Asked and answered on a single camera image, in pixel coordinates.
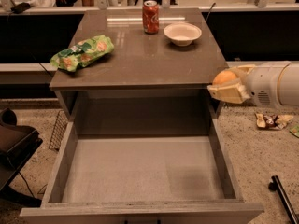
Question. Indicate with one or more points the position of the green packet on floor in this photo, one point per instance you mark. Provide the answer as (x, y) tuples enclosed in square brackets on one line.
[(295, 130)]

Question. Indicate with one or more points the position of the grey cabinet with top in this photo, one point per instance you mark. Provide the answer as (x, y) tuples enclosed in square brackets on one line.
[(147, 86)]

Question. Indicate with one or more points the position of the open grey top drawer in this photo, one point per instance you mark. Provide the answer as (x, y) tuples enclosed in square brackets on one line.
[(165, 180)]

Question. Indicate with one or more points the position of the black wire basket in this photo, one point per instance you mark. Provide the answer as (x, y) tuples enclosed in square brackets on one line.
[(58, 131)]

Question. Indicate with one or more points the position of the crumpled snack wrapper on floor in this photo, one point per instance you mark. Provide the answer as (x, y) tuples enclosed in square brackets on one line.
[(272, 122)]

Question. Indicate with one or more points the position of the white paper bowl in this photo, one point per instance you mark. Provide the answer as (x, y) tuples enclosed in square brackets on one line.
[(182, 33)]

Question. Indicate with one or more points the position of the black device on ledge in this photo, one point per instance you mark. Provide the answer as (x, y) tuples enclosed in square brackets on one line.
[(20, 8)]

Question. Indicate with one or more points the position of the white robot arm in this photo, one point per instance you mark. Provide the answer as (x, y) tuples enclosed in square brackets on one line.
[(292, 82)]

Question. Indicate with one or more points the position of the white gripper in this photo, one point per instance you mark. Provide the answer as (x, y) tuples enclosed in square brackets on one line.
[(263, 83)]

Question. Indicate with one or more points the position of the orange fruit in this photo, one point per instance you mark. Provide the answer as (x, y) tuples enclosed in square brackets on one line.
[(224, 76)]

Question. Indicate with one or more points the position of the red soda can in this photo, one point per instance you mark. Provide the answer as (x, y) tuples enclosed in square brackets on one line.
[(150, 14)]

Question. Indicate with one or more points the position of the green chip bag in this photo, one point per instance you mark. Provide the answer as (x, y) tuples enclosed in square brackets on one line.
[(83, 53)]

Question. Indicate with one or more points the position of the black bar on floor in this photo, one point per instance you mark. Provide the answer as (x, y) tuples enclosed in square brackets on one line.
[(275, 185)]

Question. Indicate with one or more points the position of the dark chair at left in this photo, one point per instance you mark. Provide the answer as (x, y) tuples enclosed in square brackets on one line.
[(17, 145)]

